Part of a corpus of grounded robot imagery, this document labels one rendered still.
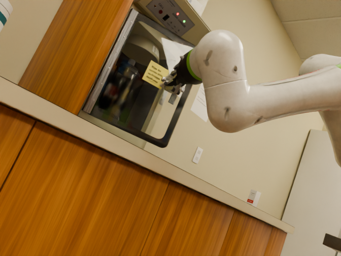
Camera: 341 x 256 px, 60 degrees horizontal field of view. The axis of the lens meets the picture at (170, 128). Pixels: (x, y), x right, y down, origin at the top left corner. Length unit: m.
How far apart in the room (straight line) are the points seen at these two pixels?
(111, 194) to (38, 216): 0.18
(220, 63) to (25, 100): 0.40
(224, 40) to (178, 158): 1.41
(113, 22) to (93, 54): 0.11
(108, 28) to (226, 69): 0.43
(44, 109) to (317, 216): 3.37
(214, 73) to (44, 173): 0.42
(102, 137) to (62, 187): 0.14
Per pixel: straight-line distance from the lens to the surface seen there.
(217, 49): 0.66
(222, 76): 0.65
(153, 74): 1.05
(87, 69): 0.90
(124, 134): 1.10
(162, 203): 0.92
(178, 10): 1.15
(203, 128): 2.14
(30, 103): 0.61
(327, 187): 3.75
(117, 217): 0.83
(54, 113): 0.63
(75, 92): 0.89
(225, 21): 2.28
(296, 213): 3.76
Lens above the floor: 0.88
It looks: 10 degrees up
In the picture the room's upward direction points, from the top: 23 degrees clockwise
